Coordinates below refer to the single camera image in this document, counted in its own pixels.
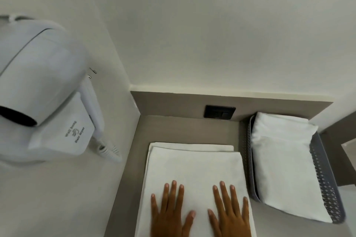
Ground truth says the white wall hair dryer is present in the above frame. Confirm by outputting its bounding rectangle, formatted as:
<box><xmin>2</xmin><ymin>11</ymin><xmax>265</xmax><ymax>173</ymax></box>
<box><xmin>0</xmin><ymin>15</ymin><xmax>105</xmax><ymax>140</ymax></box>

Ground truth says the grey wooden back panel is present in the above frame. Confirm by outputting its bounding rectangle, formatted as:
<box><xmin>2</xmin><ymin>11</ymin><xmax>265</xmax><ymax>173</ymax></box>
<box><xmin>130</xmin><ymin>91</ymin><xmax>334</xmax><ymax>122</ymax></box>

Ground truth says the white hair dryer holder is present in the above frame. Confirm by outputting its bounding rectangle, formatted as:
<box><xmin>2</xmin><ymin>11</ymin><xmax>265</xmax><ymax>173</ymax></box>
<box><xmin>27</xmin><ymin>91</ymin><xmax>95</xmax><ymax>157</ymax></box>

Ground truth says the grey perforated plastic basket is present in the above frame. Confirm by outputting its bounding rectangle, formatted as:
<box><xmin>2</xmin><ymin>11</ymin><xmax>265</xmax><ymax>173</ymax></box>
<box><xmin>246</xmin><ymin>114</ymin><xmax>346</xmax><ymax>224</ymax></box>

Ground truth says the white coiled dryer cord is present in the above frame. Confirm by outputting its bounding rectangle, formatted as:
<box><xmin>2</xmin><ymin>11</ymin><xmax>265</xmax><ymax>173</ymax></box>
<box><xmin>95</xmin><ymin>136</ymin><xmax>123</xmax><ymax>163</ymax></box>

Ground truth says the person's left hand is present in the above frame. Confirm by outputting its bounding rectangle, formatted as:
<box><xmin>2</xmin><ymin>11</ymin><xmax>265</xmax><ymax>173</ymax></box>
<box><xmin>150</xmin><ymin>180</ymin><xmax>196</xmax><ymax>237</ymax></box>

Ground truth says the person's right hand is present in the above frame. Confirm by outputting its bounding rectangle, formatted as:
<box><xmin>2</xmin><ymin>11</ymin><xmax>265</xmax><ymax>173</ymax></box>
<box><xmin>207</xmin><ymin>181</ymin><xmax>252</xmax><ymax>237</ymax></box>

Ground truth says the thick folded white towel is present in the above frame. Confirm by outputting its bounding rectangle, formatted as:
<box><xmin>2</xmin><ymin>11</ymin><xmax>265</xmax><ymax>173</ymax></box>
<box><xmin>250</xmin><ymin>111</ymin><xmax>333</xmax><ymax>223</ymax></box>

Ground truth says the black wall socket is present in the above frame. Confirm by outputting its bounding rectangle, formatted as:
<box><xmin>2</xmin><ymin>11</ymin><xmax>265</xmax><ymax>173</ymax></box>
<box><xmin>204</xmin><ymin>105</ymin><xmax>236</xmax><ymax>120</ymax></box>

